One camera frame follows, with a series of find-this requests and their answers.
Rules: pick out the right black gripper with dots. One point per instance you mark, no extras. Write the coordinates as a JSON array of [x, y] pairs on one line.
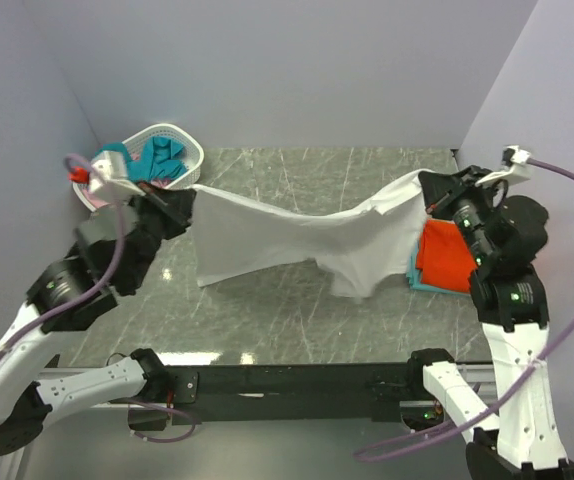
[[441, 191]]

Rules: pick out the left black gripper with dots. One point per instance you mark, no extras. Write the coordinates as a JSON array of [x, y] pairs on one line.
[[173, 204]]

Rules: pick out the white t shirt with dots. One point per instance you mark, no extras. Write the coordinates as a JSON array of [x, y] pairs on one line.
[[360, 247]]

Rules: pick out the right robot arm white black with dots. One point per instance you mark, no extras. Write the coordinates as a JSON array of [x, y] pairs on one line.
[[519, 439]]

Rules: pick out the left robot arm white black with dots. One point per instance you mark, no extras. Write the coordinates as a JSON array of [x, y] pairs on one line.
[[60, 306]]

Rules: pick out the pink t shirt in basket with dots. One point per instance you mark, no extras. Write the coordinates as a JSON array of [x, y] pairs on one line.
[[114, 170]]

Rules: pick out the teal t shirt in basket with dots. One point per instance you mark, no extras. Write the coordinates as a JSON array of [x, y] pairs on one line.
[[160, 159]]

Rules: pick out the folded orange t shirt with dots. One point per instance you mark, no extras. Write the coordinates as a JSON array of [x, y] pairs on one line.
[[444, 237]]

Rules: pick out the white plastic laundry basket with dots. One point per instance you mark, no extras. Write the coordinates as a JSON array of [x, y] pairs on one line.
[[193, 157]]

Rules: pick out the folded light teal t shirt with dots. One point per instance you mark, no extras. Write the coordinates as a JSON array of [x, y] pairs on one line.
[[414, 280]]

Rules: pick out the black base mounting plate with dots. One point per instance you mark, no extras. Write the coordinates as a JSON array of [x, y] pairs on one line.
[[375, 391]]

